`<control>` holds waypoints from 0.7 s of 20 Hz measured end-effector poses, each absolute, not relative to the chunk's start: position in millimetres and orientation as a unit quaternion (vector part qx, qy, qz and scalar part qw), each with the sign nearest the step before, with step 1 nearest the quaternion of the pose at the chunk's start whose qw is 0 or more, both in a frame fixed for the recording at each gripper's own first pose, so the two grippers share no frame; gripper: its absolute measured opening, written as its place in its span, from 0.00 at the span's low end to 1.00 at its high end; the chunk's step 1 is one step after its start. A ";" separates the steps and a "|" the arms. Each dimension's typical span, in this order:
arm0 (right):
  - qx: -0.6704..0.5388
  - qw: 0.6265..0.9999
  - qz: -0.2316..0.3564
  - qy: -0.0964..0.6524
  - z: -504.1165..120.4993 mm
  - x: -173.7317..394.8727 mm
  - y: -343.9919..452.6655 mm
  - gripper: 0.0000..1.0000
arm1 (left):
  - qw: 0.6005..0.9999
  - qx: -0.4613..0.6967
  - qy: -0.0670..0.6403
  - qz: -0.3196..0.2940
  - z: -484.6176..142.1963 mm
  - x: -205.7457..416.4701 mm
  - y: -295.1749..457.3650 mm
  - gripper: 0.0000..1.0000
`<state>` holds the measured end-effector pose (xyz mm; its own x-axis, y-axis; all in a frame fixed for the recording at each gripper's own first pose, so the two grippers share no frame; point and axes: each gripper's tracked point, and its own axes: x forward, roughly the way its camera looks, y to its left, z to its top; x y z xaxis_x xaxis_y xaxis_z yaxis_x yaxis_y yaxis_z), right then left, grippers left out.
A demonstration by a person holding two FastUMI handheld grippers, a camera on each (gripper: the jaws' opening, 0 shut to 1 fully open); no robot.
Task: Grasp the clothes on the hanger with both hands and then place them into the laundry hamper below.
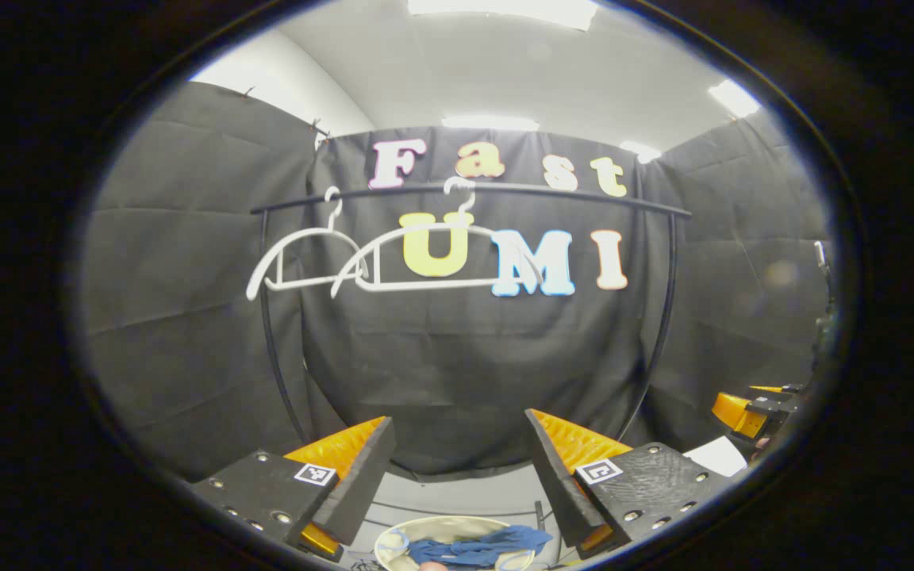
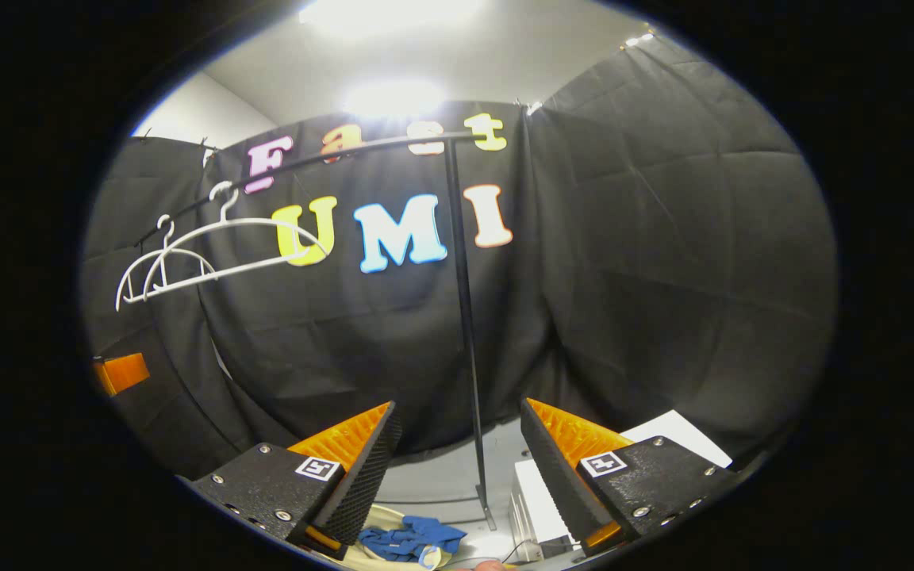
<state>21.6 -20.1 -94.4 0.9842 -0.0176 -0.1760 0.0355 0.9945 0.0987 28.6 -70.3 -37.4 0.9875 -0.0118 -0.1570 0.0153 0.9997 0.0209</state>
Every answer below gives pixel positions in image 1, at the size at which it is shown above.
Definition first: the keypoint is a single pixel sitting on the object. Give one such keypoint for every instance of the large ceiling light panel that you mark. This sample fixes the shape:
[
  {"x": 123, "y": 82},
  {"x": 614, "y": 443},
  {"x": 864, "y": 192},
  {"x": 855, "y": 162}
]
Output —
[{"x": 505, "y": 12}]

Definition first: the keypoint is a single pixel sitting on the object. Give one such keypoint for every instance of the beige laundry hamper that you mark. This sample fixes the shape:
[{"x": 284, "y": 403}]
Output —
[{"x": 393, "y": 539}]

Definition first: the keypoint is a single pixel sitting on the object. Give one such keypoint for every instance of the white plastic hanger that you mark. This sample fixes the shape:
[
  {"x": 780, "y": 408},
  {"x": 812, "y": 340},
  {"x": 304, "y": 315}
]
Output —
[
  {"x": 393, "y": 285},
  {"x": 306, "y": 281}
]

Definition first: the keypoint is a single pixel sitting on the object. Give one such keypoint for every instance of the black metal clothes rack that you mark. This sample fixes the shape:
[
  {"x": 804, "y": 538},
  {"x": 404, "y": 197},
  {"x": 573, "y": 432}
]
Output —
[{"x": 584, "y": 193}]

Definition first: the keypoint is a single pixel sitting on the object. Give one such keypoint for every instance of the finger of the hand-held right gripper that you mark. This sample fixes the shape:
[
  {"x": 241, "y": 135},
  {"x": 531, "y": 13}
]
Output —
[
  {"x": 731, "y": 412},
  {"x": 790, "y": 388}
]

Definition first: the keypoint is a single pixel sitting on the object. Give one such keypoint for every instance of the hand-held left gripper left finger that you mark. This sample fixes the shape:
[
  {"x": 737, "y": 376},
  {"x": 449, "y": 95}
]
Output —
[{"x": 362, "y": 476}]

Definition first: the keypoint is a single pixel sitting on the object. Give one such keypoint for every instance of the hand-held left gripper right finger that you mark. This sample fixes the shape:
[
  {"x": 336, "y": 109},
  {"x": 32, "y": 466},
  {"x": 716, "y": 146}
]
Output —
[{"x": 552, "y": 484}]

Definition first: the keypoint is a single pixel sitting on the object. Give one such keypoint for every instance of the black backdrop cloth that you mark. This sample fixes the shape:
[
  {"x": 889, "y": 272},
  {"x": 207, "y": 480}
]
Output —
[{"x": 187, "y": 277}]

